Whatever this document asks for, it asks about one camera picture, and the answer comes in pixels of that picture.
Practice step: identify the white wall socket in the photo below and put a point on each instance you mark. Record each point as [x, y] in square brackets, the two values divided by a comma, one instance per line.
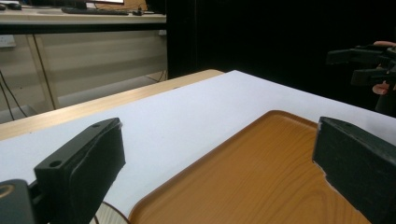
[7, 40]

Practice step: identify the small black desk item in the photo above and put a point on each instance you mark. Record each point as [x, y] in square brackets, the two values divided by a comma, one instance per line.
[137, 12]

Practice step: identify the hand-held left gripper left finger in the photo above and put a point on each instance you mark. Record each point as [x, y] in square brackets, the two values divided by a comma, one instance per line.
[77, 174]

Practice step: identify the black computer mouse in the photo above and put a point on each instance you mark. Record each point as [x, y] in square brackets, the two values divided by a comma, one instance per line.
[14, 6]

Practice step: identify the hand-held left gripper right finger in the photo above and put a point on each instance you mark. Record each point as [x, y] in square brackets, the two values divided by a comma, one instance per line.
[358, 161]

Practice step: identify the white table cover sheet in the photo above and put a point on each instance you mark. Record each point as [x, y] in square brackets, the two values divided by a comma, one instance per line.
[193, 124]

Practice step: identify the black keyboard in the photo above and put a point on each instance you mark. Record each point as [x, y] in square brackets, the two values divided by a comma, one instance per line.
[95, 11]

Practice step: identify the black curtain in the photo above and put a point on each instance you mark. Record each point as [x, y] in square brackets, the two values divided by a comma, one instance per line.
[264, 34]

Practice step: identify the computer monitor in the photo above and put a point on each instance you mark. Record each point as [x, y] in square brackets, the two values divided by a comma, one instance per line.
[77, 2]

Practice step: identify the orange wood-grain tray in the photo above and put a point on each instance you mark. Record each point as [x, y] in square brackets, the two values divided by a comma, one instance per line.
[249, 174]

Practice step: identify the beige office desk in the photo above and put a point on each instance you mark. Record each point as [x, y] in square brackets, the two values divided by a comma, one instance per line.
[81, 20]

